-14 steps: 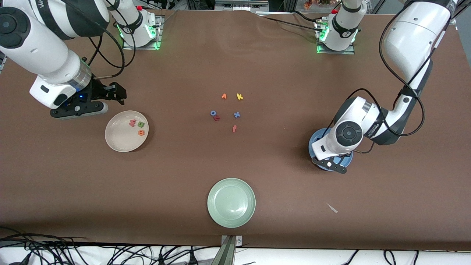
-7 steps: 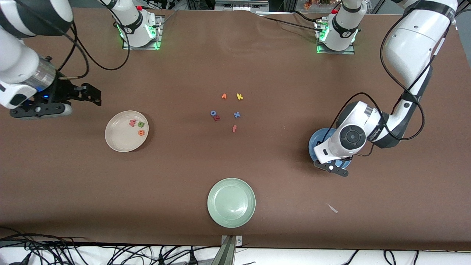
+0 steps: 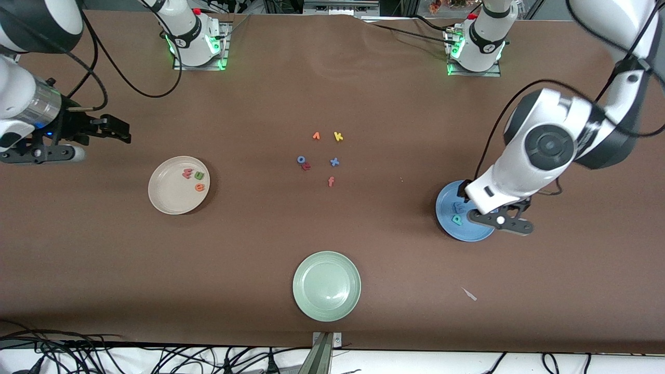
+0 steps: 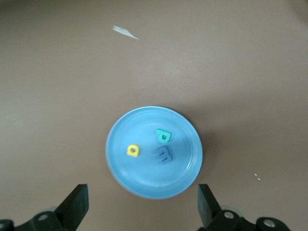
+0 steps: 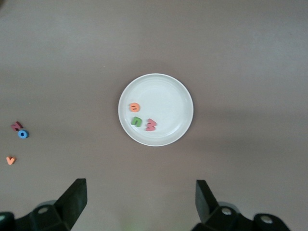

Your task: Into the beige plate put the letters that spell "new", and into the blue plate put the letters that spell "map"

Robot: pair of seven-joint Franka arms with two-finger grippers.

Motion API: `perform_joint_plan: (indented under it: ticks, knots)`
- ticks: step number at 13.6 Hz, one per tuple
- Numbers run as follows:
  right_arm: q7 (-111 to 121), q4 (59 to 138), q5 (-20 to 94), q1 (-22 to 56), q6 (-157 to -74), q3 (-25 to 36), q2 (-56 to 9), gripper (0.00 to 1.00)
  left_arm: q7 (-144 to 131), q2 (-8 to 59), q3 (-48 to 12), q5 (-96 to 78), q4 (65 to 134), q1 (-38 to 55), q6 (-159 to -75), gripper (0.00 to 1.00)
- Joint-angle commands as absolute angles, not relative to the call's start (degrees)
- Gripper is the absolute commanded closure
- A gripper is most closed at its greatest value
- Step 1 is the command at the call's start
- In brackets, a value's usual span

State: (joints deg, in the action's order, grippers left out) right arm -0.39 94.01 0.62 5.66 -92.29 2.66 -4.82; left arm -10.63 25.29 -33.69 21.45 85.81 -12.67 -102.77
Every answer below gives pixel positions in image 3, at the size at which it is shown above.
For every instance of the grey metal device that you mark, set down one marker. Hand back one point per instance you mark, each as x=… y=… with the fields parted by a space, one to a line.
x=340 y=6

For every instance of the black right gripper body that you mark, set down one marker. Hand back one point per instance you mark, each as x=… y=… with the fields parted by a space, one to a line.
x=76 y=126

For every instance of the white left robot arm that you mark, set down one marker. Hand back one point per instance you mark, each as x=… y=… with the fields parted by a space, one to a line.
x=545 y=145

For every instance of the small grey paper scrap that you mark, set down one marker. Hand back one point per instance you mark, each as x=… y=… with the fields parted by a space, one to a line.
x=469 y=294

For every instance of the pale green round plate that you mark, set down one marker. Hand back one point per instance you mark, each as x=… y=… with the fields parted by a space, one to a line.
x=327 y=286

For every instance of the beige brown round plate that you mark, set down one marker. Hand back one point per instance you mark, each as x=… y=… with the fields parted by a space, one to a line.
x=174 y=200

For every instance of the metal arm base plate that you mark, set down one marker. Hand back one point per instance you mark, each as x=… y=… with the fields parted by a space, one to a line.
x=496 y=72
x=222 y=52

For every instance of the brown table cover sheet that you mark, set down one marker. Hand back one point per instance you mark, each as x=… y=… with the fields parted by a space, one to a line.
x=332 y=93

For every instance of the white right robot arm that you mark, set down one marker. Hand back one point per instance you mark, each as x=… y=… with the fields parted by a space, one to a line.
x=21 y=98

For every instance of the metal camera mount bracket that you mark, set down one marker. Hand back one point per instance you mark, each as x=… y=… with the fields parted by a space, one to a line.
x=323 y=350

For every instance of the blue foam letter m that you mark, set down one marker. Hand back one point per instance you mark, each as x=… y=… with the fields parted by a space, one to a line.
x=457 y=207

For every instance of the teal foam letter p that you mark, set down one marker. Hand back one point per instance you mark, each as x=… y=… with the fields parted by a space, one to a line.
x=456 y=220

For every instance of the blue round plate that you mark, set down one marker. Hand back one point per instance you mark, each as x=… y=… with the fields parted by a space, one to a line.
x=447 y=208

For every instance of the orange dried plant decoration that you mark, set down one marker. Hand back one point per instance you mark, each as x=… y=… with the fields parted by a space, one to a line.
x=436 y=5

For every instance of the pink foam letter w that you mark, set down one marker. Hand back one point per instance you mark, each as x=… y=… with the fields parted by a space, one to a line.
x=187 y=174

